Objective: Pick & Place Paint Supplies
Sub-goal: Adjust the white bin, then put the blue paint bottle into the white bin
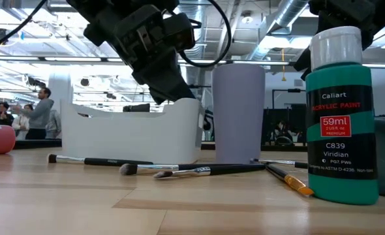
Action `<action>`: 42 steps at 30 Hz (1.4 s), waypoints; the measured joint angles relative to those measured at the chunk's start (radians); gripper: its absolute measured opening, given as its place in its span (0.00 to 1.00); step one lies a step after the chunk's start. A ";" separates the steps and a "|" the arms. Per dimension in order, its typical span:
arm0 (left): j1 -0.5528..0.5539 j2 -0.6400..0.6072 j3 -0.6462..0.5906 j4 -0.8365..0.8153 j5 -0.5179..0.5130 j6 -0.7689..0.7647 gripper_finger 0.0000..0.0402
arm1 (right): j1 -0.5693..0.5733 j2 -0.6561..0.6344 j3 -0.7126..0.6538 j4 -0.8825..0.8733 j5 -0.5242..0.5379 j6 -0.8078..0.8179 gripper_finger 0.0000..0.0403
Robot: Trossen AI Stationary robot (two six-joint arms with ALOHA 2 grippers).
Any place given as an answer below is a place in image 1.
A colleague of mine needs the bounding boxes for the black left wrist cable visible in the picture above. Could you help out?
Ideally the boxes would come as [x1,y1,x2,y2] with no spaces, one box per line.
[178,0,233,69]

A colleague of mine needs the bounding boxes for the lilac plastic cup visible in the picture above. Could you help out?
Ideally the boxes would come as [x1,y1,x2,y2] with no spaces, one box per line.
[211,63,266,165]

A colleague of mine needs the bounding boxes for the silver spiral ceiling duct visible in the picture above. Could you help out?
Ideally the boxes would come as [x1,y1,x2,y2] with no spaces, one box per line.
[272,0,311,29]

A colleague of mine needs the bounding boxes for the person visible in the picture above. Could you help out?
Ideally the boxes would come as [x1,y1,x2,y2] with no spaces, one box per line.
[0,101,14,127]
[25,87,55,141]
[12,103,34,141]
[45,109,63,140]
[270,119,293,146]

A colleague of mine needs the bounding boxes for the green Viridian paint bottle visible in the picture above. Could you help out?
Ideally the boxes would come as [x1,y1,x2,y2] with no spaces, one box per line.
[304,25,380,206]

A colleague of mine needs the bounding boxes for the black brush wide silver ferrule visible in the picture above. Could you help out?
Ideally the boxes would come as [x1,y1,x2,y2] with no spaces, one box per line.
[153,163,267,180]

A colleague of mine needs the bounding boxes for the black brush fluffy bristles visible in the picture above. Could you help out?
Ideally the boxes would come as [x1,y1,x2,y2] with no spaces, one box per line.
[118,162,245,177]

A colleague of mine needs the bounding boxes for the black brush dark bristles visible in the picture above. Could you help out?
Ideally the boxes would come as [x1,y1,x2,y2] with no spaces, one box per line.
[46,153,155,166]

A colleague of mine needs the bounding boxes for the thin black silver brush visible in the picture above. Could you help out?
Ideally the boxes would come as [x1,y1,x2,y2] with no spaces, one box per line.
[250,157,309,170]

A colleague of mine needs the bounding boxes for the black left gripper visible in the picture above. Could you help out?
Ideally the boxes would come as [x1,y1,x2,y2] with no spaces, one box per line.
[82,3,197,106]

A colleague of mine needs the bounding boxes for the white plastic bin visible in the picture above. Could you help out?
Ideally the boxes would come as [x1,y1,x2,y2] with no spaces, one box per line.
[59,97,205,165]

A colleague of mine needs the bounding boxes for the white building column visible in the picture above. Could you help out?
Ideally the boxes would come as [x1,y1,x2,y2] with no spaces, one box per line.
[47,72,74,131]

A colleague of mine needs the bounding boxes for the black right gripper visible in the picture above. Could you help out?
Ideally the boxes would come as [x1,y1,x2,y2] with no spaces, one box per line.
[292,0,385,81]

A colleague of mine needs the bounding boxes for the yellow hanging cord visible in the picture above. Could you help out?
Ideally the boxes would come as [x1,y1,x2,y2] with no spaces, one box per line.
[280,48,287,82]

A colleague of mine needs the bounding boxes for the black metal rack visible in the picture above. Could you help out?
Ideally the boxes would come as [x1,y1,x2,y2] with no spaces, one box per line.
[271,87,308,110]

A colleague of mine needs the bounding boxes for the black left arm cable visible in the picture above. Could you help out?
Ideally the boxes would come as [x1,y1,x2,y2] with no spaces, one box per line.
[0,0,48,56]

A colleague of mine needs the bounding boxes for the dark background screen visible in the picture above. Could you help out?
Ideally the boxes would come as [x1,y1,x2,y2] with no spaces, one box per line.
[123,103,151,114]

